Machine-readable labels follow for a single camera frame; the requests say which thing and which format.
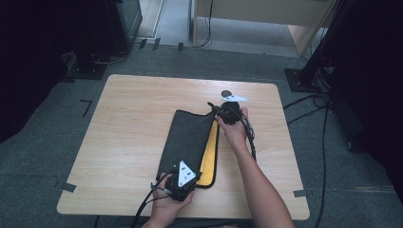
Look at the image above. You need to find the dark grey cloth yellow lining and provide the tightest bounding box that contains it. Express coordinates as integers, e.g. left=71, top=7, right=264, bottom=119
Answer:
left=156, top=108, right=221, bottom=189

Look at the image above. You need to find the black hanging cable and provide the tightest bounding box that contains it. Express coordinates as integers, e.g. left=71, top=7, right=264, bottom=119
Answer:
left=191, top=0, right=214, bottom=49

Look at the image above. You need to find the long black floor cable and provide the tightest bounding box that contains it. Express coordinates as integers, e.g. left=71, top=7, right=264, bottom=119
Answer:
left=312, top=100, right=332, bottom=227

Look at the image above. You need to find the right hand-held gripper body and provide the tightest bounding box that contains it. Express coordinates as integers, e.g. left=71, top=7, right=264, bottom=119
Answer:
left=220, top=94, right=250, bottom=126

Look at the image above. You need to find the light wooden cabinet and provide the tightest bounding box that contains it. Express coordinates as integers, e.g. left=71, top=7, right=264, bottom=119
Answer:
left=189, top=0, right=337, bottom=59

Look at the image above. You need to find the dark curtain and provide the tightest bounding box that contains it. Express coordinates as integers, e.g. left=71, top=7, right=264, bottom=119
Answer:
left=317, top=0, right=403, bottom=205
left=0, top=0, right=110, bottom=145

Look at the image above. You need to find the person's left hand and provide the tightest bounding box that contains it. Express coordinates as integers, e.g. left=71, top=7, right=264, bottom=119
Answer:
left=150, top=172, right=196, bottom=223

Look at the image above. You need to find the black floor cable bundle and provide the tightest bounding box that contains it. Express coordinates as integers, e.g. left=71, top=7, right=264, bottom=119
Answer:
left=282, top=92, right=332, bottom=126

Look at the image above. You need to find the left hand-held gripper cable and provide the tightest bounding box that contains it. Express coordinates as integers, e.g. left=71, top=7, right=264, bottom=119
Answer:
left=130, top=170, right=179, bottom=228

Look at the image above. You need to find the black stand with base plate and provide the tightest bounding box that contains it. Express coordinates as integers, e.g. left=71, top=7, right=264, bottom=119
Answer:
left=283, top=0, right=353, bottom=94

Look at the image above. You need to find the hand-held gripper cable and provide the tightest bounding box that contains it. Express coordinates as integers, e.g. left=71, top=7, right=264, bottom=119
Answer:
left=130, top=170, right=179, bottom=228
left=226, top=104, right=258, bottom=163

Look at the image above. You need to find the black stand base with cables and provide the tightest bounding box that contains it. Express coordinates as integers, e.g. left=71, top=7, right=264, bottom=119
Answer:
left=61, top=50, right=131, bottom=81

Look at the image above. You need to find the grey tape strip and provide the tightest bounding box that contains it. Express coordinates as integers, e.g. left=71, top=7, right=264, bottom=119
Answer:
left=292, top=188, right=315, bottom=199
left=55, top=180, right=78, bottom=194

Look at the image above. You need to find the right hand-held gripper cable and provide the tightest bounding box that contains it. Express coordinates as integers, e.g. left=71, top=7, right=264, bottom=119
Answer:
left=226, top=104, right=258, bottom=163

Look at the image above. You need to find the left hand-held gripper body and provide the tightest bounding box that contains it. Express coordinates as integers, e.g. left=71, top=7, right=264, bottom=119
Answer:
left=164, top=160, right=199, bottom=202

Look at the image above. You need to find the dark monitor cabinet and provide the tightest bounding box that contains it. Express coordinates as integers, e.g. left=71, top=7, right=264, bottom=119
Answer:
left=106, top=0, right=144, bottom=55

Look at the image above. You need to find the person's right hand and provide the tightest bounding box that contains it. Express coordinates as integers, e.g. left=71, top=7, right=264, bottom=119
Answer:
left=216, top=106, right=250, bottom=150

